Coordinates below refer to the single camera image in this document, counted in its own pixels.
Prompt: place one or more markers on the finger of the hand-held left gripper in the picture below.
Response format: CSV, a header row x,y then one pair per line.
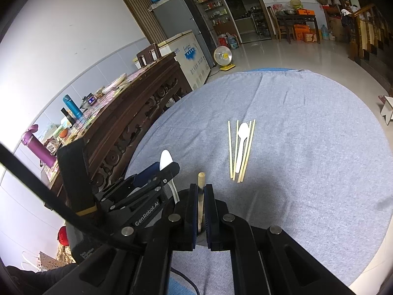
x,y
147,172
169,172

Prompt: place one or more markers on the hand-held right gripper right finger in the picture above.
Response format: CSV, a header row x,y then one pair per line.
x,y
210,221

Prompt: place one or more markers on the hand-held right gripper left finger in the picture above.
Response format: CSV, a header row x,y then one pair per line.
x,y
192,218

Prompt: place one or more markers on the white plastic spoon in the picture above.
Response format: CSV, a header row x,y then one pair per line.
x,y
243,130
165,159

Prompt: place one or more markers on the person's left forearm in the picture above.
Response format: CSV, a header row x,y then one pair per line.
x,y
36,279

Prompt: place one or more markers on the purple thermos bottle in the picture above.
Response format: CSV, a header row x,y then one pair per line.
x,y
38,147

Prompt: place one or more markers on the dark carved wooden sideboard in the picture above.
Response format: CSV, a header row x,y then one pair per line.
x,y
129,123

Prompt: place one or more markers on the red lantern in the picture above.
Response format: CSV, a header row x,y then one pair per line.
x,y
63,236

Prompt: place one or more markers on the teal thermos bottle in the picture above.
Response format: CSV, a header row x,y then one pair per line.
x,y
72,106

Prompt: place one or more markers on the grey-blue tablecloth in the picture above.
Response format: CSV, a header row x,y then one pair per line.
x,y
291,175

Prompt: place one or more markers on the white plate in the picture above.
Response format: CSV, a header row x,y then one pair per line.
x,y
113,84

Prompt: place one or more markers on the white chest freezer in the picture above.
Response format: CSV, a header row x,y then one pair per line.
x,y
190,58

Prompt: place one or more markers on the dark wooden chair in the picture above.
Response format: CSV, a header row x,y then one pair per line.
x,y
150,53

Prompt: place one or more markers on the round electric heater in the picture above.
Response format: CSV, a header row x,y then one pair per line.
x,y
222,56

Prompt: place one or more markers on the grey refrigerator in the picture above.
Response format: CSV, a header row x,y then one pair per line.
x,y
178,15

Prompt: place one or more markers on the brown wooden door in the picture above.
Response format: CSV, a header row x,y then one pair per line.
x,y
138,6

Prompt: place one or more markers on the shelf with groceries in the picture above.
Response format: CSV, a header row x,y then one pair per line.
x,y
215,9

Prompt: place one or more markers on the orange cardboard boxes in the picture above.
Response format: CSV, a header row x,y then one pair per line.
x,y
305,33

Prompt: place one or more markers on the dark wooden table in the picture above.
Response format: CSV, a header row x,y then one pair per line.
x,y
294,18

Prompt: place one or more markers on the clear water jug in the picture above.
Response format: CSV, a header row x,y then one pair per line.
x,y
324,32

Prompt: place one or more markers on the wooden staircase railing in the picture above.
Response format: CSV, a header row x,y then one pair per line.
x,y
368,37

